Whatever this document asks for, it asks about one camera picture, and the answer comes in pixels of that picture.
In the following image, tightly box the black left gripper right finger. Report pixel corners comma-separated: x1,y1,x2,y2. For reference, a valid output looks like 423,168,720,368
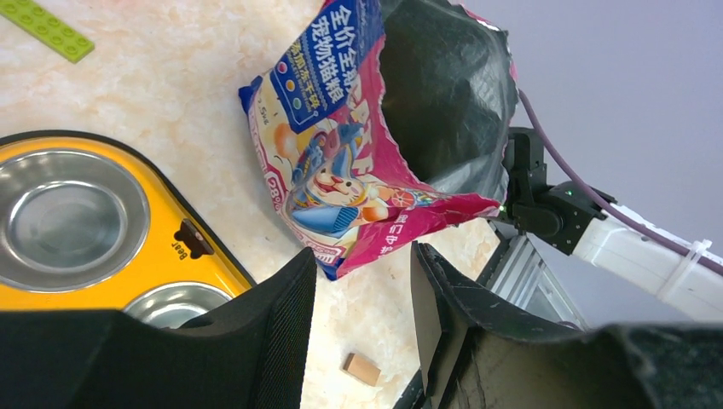
396,242,722,409

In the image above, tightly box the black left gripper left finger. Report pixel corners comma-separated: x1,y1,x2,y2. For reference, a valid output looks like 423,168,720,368
1,248,317,408

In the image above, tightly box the pink blue pet food bag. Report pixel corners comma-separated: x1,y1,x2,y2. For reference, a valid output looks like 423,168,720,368
239,1,518,280

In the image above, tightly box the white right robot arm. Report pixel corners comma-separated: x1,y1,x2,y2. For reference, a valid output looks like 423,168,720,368
498,127,722,324

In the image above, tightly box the yellow double pet bowl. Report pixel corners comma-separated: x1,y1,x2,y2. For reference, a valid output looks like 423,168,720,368
1,130,254,328

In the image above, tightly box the wooden block near bag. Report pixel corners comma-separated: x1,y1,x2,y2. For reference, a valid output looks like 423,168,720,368
342,353,381,387

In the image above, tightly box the green lego brick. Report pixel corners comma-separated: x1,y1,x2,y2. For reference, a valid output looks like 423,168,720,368
1,0,95,64

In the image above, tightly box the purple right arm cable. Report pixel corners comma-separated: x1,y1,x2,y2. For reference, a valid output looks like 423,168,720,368
517,87,723,279

